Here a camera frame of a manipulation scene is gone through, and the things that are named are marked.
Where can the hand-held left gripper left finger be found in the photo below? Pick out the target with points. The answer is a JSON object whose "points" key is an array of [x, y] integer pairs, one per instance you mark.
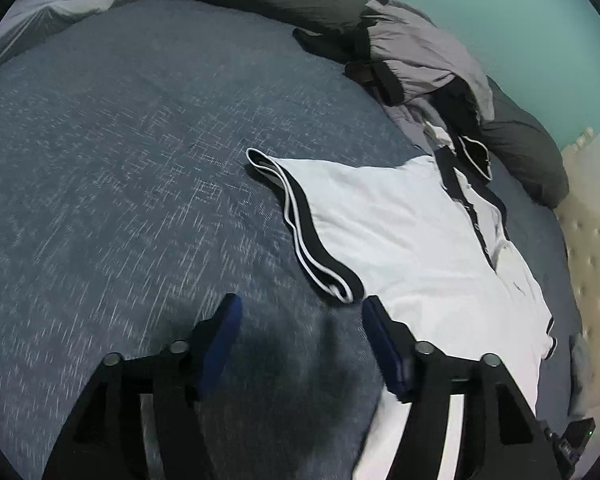
{"points": [[220, 350]]}

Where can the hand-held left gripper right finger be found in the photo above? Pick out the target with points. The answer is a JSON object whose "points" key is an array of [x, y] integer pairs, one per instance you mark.
{"points": [[385, 350]]}

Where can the white polo shirt black trim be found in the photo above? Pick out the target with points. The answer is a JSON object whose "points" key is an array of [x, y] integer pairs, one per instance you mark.
{"points": [[405, 240]]}

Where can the small grey cloth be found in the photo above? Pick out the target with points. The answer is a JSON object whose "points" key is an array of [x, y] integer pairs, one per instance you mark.
{"points": [[580, 370]]}

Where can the cream tufted headboard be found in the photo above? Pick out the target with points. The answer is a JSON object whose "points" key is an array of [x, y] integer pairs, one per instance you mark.
{"points": [[595, 260]]}

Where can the bed with blue sheet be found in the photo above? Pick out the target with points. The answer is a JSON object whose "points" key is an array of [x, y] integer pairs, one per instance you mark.
{"points": [[105, 160]]}

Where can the black garment white piping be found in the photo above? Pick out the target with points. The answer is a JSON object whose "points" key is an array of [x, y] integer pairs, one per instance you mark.
{"points": [[330, 42]]}

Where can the light grey quilt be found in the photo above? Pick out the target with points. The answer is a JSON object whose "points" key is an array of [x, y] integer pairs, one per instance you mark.
{"points": [[70, 5]]}

